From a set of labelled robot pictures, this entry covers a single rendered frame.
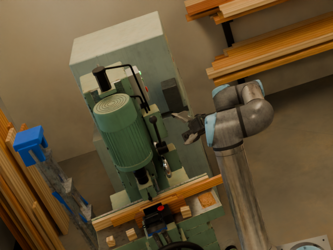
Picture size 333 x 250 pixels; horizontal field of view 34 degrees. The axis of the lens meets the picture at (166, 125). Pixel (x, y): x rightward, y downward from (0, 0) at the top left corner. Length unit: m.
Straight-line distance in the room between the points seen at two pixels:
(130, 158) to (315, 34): 2.50
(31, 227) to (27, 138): 0.95
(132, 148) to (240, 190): 0.57
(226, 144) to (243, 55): 2.55
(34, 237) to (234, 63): 2.03
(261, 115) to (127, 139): 0.63
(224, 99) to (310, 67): 2.66
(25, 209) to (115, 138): 1.70
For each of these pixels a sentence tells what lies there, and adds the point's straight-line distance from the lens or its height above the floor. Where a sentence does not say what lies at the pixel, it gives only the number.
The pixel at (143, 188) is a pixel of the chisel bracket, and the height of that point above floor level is 1.07.
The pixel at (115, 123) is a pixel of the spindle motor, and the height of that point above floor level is 1.45.
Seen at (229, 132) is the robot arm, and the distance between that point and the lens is 1.96.
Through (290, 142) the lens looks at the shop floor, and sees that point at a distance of 4.40.
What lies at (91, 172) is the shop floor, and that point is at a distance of 4.89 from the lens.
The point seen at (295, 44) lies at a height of 0.61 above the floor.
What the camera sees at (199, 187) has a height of 0.93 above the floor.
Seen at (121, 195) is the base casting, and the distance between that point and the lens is 3.01.
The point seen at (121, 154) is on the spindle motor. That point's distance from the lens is 2.36.
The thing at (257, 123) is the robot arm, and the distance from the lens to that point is 1.97.
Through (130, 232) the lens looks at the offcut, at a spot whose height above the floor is 0.93.
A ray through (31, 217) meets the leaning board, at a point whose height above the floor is 0.41.
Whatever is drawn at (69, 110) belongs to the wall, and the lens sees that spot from 5.01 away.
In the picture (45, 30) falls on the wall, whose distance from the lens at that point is 4.73.
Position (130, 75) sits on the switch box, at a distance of 2.59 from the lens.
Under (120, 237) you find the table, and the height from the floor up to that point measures 0.90.
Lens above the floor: 2.48
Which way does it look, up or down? 29 degrees down
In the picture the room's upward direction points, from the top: 20 degrees counter-clockwise
